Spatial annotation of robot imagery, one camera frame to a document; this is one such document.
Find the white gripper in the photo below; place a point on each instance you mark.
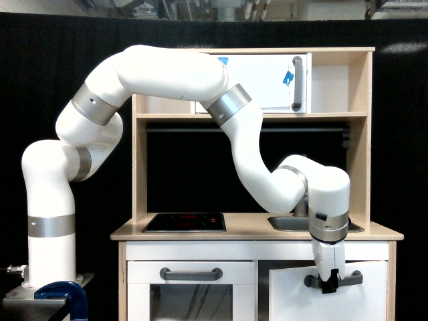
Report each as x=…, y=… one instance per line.
x=330, y=263

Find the grey cabinet door handle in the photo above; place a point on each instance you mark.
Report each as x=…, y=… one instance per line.
x=355, y=278

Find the white cabinet door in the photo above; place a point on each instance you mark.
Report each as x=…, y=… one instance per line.
x=297, y=301

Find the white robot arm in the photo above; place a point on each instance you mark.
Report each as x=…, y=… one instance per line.
x=89, y=128

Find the white oven door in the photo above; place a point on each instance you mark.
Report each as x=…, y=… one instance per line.
x=230, y=298

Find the white microwave door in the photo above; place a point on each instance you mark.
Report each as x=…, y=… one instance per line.
x=261, y=75

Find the grey toy sink basin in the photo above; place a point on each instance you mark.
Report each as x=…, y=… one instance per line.
x=290, y=224

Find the grey toy faucet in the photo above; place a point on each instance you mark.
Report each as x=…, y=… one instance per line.
x=301, y=209

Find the wooden toy kitchen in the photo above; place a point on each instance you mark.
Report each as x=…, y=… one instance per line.
x=250, y=239

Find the black toy stovetop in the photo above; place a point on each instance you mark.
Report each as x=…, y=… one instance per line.
x=186, y=222

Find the black curtain backdrop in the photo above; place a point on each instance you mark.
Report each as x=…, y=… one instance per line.
x=45, y=59

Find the blue tape piece right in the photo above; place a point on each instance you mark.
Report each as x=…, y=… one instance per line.
x=288, y=78

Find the blue tape piece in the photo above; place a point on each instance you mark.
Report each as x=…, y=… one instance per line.
x=288, y=78
x=224, y=60

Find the blue tape piece top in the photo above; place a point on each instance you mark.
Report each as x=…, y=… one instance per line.
x=224, y=60

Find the blue c-clamp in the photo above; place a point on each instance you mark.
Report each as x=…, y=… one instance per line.
x=73, y=292

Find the grey oven door handle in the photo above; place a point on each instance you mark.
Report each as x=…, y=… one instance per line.
x=214, y=275

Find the black hooks on rail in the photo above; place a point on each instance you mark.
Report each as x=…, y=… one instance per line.
x=346, y=138

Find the black hanging rail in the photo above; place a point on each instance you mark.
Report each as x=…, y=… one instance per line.
x=309, y=129

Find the grey microwave door handle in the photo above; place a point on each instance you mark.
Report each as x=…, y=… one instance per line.
x=297, y=104

